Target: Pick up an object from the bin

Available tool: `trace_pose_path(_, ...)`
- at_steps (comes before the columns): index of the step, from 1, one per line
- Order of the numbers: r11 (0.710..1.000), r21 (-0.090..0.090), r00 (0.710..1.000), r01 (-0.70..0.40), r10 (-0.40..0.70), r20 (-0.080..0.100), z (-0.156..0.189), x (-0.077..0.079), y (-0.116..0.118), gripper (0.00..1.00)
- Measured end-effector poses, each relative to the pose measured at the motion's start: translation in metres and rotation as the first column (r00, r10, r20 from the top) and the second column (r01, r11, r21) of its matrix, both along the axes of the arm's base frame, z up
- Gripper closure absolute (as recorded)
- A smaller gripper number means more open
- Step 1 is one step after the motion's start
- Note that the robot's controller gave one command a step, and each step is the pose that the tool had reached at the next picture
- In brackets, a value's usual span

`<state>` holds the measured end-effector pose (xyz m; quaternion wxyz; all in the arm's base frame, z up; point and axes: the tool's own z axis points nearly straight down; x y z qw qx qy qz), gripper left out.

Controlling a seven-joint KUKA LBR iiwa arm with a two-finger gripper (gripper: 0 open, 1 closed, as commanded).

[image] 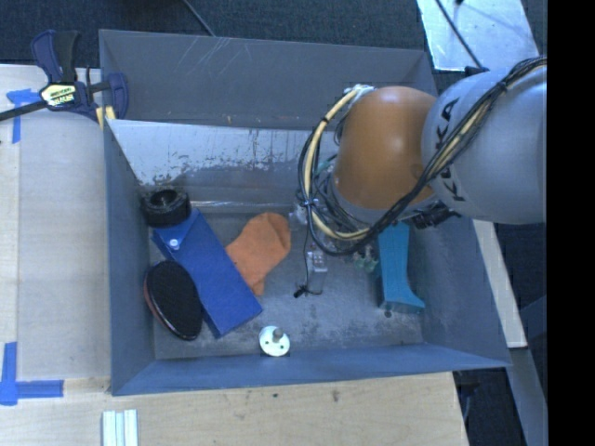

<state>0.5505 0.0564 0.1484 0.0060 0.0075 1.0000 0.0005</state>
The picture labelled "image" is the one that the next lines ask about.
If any pale grey metal gripper finger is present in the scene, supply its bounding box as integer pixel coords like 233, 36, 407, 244
308, 250, 329, 295

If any orange cloth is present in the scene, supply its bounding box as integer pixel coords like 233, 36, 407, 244
224, 211, 293, 297

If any white round knob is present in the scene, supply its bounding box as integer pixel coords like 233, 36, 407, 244
258, 324, 292, 358

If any blue flat box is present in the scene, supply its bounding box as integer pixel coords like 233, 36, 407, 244
151, 207, 264, 339

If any black oval brush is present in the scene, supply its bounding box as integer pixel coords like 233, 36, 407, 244
142, 259, 205, 342

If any black ribbed round cap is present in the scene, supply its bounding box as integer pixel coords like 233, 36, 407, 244
140, 188, 192, 229

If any grey metal bin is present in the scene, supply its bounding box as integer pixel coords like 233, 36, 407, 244
98, 28, 513, 398

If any teal plastic handle tool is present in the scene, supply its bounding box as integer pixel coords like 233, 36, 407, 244
374, 219, 427, 316

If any black cylinder on white bracket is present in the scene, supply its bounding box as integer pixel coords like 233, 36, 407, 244
410, 203, 461, 230

